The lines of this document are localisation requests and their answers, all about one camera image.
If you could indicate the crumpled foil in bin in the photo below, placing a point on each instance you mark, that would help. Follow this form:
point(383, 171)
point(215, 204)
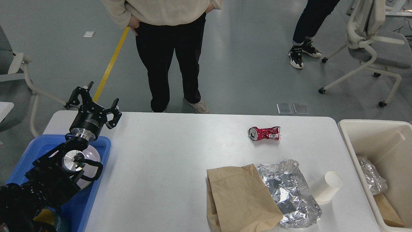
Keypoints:
point(376, 184)

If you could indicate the brown paper bag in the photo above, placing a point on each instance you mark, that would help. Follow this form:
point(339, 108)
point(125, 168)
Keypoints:
point(239, 201)

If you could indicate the crushed red can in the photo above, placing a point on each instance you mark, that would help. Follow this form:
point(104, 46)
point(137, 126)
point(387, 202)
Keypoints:
point(258, 134)

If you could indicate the white grey office chair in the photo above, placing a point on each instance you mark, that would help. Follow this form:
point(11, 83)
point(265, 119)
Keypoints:
point(375, 49)

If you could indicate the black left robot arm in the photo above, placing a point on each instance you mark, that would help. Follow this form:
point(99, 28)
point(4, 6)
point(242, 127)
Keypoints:
point(53, 180)

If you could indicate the crumpled aluminium foil tray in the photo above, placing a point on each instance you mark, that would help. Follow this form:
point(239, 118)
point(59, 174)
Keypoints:
point(290, 191)

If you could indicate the white table at left edge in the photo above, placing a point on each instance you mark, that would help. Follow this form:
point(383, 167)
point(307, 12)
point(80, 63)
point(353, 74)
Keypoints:
point(5, 109)

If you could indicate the white paper cup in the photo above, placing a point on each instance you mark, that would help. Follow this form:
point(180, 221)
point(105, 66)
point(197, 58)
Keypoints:
point(325, 187)

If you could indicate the blue plastic tray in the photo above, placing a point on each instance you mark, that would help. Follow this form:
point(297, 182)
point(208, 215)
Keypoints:
point(78, 208)

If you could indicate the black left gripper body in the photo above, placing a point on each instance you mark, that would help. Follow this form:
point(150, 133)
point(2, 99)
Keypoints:
point(89, 121)

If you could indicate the grey chair at left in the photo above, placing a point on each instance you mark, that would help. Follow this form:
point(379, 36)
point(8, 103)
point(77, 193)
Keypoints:
point(18, 88)

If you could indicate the white plastic bin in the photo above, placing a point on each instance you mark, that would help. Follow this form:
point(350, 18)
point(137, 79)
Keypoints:
point(388, 145)

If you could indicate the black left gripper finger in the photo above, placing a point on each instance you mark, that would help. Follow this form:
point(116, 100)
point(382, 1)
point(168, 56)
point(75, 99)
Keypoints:
point(114, 110)
point(81, 99)

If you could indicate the brown paper in bin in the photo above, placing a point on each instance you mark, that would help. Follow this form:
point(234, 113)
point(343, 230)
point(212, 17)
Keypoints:
point(388, 213)

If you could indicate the person in black trousers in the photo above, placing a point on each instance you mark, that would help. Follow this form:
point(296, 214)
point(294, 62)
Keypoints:
point(164, 28)

